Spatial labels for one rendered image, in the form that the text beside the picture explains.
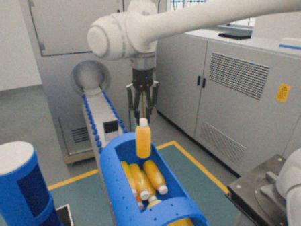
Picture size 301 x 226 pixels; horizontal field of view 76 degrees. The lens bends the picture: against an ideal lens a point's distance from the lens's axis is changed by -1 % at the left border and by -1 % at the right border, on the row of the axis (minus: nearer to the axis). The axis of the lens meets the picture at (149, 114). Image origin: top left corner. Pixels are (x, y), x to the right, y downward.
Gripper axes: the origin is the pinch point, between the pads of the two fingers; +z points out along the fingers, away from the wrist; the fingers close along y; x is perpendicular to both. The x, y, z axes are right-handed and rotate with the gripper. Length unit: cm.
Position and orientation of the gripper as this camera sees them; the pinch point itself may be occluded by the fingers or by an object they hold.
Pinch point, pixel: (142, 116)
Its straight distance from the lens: 80.7
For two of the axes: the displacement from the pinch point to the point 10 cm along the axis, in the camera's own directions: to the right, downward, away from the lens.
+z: -0.1, 8.7, 4.9
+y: -9.2, 1.8, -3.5
